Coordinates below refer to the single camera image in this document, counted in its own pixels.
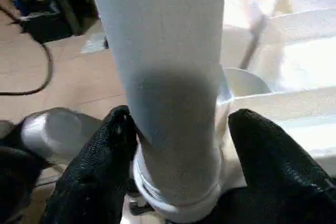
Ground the white plastic table leg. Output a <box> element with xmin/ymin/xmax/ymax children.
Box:
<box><xmin>86</xmin><ymin>0</ymin><xmax>235</xmax><ymax>209</ymax></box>

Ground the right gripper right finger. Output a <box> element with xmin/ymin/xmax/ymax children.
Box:
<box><xmin>217</xmin><ymin>108</ymin><xmax>336</xmax><ymax>224</ymax></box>

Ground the black metal frame bar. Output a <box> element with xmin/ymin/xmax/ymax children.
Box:
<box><xmin>48</xmin><ymin>0</ymin><xmax>85</xmax><ymax>37</ymax></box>

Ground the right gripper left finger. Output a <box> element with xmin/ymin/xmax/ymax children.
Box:
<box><xmin>43</xmin><ymin>104</ymin><xmax>139</xmax><ymax>224</ymax></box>

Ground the black floor cable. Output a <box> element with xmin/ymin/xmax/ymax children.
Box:
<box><xmin>0</xmin><ymin>5</ymin><xmax>55</xmax><ymax>96</ymax></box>

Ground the black equipment box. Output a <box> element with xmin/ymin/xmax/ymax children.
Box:
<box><xmin>9</xmin><ymin>0</ymin><xmax>74</xmax><ymax>44</ymax></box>

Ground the white plastic table top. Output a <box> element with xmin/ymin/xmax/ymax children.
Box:
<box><xmin>130</xmin><ymin>0</ymin><xmax>336</xmax><ymax>224</ymax></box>

